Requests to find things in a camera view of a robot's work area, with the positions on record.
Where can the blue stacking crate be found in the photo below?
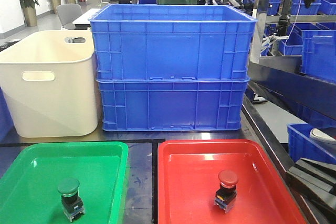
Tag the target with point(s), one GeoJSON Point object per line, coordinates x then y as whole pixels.
{"type": "Point", "coordinates": [172, 105]}
{"type": "Point", "coordinates": [171, 42]}

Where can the cream plastic basket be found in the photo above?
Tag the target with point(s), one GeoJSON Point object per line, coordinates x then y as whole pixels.
{"type": "Point", "coordinates": [48, 81]}

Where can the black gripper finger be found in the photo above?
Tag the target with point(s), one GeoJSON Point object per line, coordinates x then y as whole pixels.
{"type": "Point", "coordinates": [316, 181]}

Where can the green plastic tray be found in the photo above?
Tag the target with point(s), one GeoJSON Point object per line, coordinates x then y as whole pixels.
{"type": "Point", "coordinates": [42, 175]}

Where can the lower blue stacking crate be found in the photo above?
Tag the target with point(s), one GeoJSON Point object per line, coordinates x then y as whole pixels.
{"type": "Point", "coordinates": [172, 105]}

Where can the upper blue stacking crate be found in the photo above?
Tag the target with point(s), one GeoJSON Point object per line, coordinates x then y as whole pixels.
{"type": "Point", "coordinates": [171, 42]}

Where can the grey office chair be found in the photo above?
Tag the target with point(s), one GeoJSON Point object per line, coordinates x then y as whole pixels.
{"type": "Point", "coordinates": [67, 13]}

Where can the potted plant left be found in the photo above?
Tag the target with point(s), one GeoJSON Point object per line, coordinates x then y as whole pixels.
{"type": "Point", "coordinates": [29, 11]}

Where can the red plastic tray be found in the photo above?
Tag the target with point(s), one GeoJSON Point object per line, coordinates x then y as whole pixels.
{"type": "Point", "coordinates": [188, 180]}

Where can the red mushroom push button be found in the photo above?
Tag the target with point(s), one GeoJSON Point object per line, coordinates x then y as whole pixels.
{"type": "Point", "coordinates": [225, 196]}

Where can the green mushroom push button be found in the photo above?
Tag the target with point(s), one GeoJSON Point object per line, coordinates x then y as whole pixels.
{"type": "Point", "coordinates": [72, 204]}

